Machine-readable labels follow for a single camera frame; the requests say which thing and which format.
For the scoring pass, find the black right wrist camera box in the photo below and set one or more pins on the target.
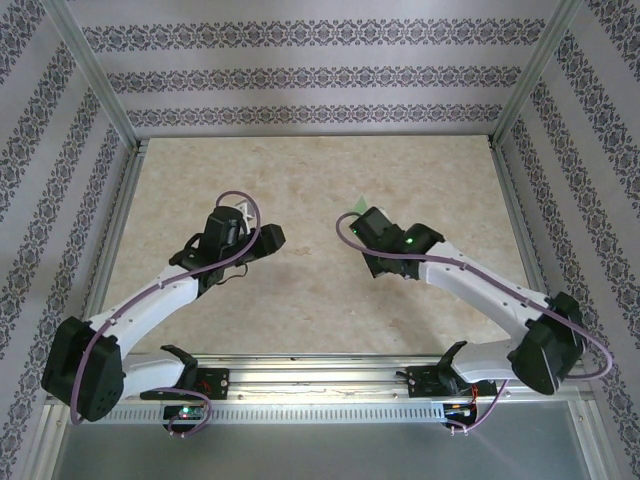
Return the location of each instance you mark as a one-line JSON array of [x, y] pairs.
[[375, 225]]

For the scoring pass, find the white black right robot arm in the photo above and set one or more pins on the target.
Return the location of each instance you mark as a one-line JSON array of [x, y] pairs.
[[475, 290]]

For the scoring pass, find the green square paper sheet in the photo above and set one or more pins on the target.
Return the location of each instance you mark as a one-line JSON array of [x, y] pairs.
[[361, 206]]

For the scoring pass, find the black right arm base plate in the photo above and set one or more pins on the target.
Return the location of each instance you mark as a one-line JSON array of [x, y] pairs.
[[420, 382]]

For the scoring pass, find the aluminium frame post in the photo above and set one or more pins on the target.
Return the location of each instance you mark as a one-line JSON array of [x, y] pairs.
[[96, 70], [535, 70]]

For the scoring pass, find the aluminium side rail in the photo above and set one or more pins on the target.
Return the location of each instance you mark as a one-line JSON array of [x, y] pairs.
[[122, 200], [522, 225]]

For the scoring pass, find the grey metal sheet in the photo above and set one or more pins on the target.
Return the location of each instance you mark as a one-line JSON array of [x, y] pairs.
[[320, 450]]

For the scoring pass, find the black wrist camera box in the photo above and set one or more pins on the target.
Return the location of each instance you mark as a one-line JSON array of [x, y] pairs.
[[222, 227], [375, 225]]

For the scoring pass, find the wide aluminium rail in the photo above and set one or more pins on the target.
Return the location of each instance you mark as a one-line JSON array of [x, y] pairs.
[[320, 380]]

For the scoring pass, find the small board with green light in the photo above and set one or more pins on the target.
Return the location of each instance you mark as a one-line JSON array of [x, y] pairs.
[[182, 412]]

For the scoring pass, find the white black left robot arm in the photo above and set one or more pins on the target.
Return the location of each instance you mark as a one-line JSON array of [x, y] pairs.
[[150, 305]]

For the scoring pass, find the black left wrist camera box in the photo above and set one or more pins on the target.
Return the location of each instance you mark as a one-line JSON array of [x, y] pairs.
[[222, 227]]

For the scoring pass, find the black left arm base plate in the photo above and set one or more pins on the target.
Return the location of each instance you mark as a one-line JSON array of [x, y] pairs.
[[215, 385]]

